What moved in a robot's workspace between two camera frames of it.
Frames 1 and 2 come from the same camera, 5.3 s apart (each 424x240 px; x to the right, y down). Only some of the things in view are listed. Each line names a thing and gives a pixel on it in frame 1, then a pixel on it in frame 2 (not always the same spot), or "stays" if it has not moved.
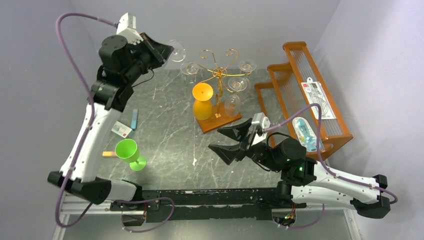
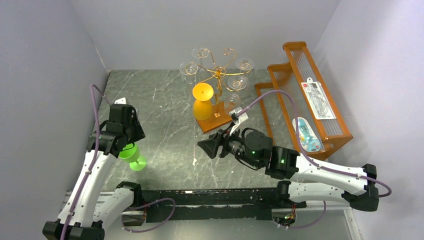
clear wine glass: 246,67 stays
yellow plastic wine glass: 202,107 stays
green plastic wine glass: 127,150 stays
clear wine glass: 190,69 stays
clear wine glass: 179,53 -> 200,53
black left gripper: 162,51 -> 139,134
